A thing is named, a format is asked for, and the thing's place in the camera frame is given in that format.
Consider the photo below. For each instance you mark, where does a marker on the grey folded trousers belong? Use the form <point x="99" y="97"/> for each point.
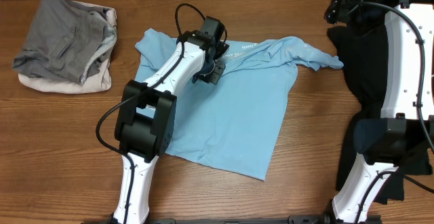
<point x="57" y="40"/>

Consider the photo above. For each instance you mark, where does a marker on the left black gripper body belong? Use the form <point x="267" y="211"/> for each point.
<point x="211" y="71"/>

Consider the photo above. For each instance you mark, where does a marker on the light blue printed t-shirt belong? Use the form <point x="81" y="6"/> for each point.
<point x="234" y="125"/>

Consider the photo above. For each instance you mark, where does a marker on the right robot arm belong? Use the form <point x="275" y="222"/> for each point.
<point x="405" y="126"/>

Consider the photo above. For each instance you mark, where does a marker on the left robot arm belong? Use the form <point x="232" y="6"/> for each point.
<point x="145" y="122"/>

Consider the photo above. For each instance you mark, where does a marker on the white folded garment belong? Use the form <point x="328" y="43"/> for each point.
<point x="68" y="86"/>

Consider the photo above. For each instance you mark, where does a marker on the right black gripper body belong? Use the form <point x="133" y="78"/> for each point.
<point x="346" y="10"/>

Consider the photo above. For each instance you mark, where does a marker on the black t-shirt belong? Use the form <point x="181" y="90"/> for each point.
<point x="365" y="60"/>

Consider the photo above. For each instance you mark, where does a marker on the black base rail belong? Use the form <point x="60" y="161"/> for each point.
<point x="294" y="219"/>

